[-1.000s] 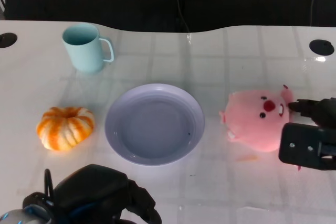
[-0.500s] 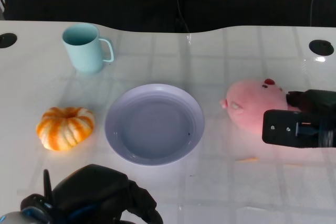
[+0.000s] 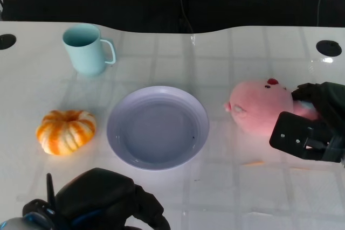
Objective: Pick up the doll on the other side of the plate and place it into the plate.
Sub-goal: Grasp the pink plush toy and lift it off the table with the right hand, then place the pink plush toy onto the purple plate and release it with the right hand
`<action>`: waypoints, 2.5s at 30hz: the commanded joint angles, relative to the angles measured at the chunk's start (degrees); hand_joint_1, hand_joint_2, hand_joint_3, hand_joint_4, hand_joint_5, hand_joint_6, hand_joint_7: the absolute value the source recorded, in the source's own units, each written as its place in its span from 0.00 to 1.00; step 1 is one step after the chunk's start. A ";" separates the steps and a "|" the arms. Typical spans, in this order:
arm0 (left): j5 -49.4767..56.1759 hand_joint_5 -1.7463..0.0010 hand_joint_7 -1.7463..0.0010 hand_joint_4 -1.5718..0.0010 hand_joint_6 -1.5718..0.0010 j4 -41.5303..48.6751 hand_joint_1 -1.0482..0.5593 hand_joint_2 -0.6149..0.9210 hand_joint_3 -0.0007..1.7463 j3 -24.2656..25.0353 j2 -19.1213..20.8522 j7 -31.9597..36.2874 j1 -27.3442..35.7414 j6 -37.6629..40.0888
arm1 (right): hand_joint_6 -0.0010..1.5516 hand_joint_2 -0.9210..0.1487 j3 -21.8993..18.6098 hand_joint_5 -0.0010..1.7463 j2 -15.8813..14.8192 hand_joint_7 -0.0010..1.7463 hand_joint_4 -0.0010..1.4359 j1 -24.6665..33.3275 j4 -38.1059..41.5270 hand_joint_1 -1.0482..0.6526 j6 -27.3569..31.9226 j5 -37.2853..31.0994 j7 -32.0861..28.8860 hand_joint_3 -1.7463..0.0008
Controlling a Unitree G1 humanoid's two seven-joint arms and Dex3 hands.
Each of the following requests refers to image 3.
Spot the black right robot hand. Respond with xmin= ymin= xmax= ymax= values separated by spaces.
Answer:
xmin=269 ymin=81 xmax=345 ymax=164

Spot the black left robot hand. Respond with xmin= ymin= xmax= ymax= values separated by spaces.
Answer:
xmin=46 ymin=168 xmax=171 ymax=230

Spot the pink plush beaver doll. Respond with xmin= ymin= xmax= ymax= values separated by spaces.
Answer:
xmin=224 ymin=78 xmax=321 ymax=138

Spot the lavender round plate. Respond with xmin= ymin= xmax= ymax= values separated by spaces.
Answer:
xmin=106 ymin=86 xmax=210 ymax=171

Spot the black table grommet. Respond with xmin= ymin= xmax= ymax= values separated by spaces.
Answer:
xmin=0 ymin=34 xmax=17 ymax=51
xmin=315 ymin=40 xmax=342 ymax=58

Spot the orange striped pumpkin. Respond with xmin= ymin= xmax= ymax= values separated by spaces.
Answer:
xmin=36 ymin=109 xmax=97 ymax=156

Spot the light blue mug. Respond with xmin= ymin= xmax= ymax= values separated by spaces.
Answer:
xmin=62 ymin=23 xmax=117 ymax=77

